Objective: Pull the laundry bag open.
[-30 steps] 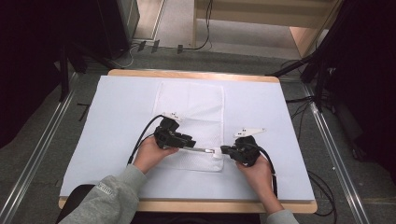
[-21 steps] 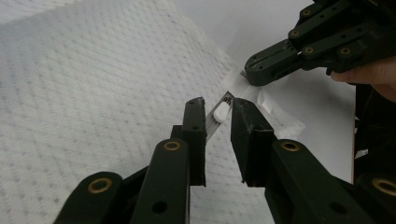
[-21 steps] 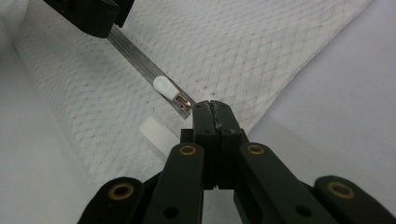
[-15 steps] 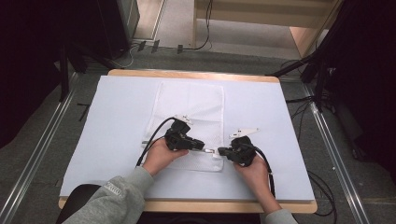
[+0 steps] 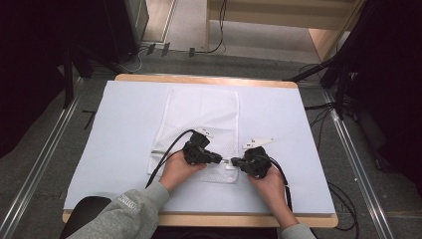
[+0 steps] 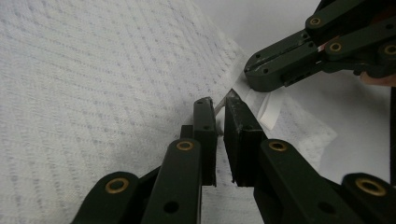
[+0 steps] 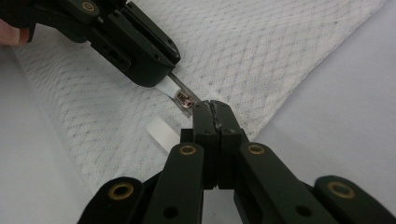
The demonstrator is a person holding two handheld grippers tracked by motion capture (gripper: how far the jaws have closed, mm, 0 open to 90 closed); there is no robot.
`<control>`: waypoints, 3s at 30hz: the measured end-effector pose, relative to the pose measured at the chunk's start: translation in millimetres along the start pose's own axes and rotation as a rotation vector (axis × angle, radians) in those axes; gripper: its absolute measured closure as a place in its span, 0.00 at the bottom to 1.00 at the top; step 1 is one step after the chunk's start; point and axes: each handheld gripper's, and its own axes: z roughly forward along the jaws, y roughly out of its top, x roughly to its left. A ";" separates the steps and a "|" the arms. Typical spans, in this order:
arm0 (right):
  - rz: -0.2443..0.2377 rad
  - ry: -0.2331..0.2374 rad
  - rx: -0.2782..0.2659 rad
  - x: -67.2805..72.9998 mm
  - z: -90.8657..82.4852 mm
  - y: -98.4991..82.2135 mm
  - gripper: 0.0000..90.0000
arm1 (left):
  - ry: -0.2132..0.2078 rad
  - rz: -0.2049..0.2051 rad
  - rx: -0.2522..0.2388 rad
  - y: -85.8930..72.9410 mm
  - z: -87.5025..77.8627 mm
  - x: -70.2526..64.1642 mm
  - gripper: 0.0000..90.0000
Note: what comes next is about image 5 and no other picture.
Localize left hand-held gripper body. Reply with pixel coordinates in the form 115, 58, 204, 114
182, 126, 215, 166

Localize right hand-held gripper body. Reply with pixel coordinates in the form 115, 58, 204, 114
240, 137, 277, 180

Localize white mesh laundry bag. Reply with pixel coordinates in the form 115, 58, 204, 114
146, 86, 241, 184

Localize person's left hand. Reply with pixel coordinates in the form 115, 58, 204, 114
158, 150, 207, 194

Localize person's right hand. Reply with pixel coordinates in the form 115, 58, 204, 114
247, 164, 287, 204

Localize wooden table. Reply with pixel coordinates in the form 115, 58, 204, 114
62, 73, 339, 229

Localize white table sheet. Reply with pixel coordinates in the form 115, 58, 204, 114
63, 80, 336, 214

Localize black metal stand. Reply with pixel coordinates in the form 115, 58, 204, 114
283, 49, 357, 120
61, 44, 96, 110

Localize black cabinet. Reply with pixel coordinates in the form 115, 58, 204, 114
101, 0, 150, 65

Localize dark curtain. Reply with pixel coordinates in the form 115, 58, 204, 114
334, 0, 422, 197
0, 0, 110, 159

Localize left hand-held gripper cable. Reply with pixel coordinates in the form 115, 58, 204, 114
144, 128, 197, 189

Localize hand-held gripper cable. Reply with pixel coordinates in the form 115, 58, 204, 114
268, 156, 295, 212
144, 128, 197, 189

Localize right hand-held gripper cable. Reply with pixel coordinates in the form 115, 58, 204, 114
268, 156, 295, 212

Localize black floor cables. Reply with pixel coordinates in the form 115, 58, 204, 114
326, 181, 361, 232

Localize metal floor rail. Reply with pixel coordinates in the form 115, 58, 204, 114
320, 89, 396, 239
0, 77, 85, 239

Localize black hanging cable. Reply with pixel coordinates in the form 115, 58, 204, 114
195, 0, 229, 55

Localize light wooden furniture frame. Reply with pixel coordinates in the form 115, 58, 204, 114
204, 0, 367, 63

